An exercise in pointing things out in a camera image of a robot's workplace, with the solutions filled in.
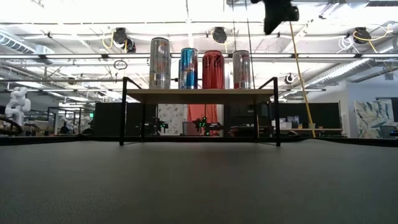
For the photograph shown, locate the Celsius Peach Vibe can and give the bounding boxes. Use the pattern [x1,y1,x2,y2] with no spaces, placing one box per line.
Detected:
[232,50,251,90]

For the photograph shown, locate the red beverage can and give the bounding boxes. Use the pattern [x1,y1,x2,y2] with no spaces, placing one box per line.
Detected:
[201,50,225,90]

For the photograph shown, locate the blue Red Bull can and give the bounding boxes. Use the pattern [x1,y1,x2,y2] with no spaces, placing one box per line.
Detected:
[180,47,199,90]

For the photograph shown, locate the Celsius Tropical Vibe can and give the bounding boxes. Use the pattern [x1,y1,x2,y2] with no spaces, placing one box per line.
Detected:
[149,37,172,90]

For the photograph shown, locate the long ceiling light strip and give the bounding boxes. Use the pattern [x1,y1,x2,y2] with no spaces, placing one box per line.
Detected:
[0,52,398,60]

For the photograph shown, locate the white storage boxes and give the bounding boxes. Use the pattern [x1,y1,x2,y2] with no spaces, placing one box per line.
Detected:
[278,115,301,130]

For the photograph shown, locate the orange red panel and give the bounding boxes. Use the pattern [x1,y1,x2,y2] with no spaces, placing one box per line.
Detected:
[187,104,220,136]

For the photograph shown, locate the black robot green lights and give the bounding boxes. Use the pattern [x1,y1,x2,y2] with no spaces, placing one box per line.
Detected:
[136,117,169,136]
[192,116,224,136]

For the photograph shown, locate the white floral print panel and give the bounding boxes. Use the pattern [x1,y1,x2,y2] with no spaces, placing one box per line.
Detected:
[157,104,188,136]

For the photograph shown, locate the black ceiling cable reel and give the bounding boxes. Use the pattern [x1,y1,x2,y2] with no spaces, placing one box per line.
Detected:
[211,26,228,44]
[353,26,373,44]
[111,27,137,54]

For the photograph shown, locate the yellow power cable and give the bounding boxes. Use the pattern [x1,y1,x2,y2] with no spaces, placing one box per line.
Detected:
[288,21,317,138]

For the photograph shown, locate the ventilation duct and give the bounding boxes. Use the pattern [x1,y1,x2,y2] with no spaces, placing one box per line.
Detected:
[306,57,398,91]
[0,32,55,65]

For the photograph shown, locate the hanging cable ring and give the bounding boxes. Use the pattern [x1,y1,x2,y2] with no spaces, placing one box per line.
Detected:
[113,59,128,71]

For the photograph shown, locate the black braided cable sleeve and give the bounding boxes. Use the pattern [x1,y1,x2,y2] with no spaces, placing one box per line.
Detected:
[0,115,23,136]

